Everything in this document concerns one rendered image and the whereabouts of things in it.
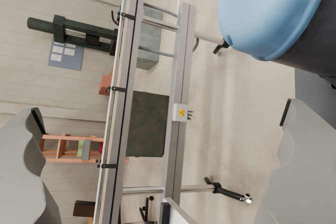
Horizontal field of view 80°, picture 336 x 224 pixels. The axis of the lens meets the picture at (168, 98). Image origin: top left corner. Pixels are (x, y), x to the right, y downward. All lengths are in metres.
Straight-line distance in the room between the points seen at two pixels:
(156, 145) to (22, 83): 5.82
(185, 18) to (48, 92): 6.41
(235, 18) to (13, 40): 8.01
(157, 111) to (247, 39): 2.40
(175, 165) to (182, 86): 0.55
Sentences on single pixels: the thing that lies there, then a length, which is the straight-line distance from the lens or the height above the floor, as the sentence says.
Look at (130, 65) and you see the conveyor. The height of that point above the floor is 0.88.
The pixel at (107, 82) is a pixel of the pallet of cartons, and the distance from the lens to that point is 6.27.
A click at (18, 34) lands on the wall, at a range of 8.16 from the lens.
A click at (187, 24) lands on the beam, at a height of 0.49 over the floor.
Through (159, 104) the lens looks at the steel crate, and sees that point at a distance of 2.54.
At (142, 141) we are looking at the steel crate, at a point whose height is 0.40.
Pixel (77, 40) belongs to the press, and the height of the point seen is 1.59.
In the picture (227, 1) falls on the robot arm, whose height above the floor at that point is 1.01.
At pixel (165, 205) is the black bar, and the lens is 0.58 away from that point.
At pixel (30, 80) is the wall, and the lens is 7.70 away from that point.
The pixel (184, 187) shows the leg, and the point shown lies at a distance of 1.55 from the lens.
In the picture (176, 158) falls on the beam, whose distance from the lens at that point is 1.44.
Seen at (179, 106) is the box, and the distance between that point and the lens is 1.37.
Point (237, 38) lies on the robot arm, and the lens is 0.18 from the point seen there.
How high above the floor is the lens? 1.12
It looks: 22 degrees down
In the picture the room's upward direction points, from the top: 82 degrees counter-clockwise
